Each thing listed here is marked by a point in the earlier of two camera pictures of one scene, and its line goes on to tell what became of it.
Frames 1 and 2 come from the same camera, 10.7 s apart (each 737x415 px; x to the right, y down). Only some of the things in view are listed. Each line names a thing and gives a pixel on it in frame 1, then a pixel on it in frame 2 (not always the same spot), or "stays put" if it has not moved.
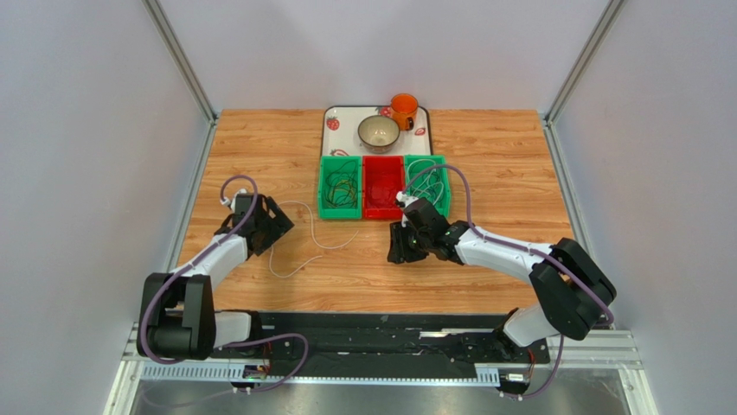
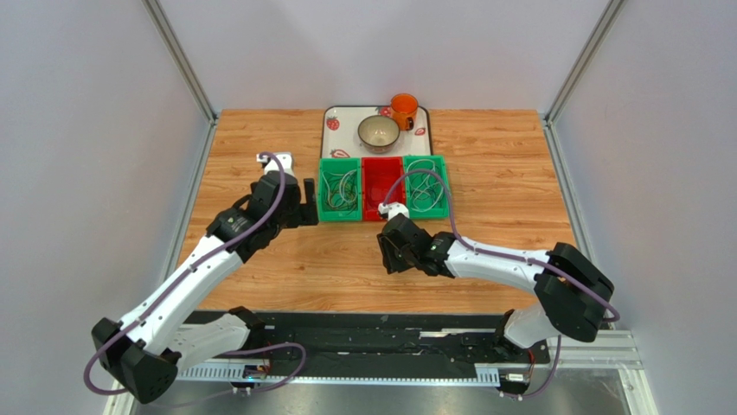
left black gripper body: [271, 228] → [305, 213]
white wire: [314, 237] → [356, 186]
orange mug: [404, 108] stays put
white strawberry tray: [340, 131] stays put
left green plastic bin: [340, 193] stays put
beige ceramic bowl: [380, 133] stays put
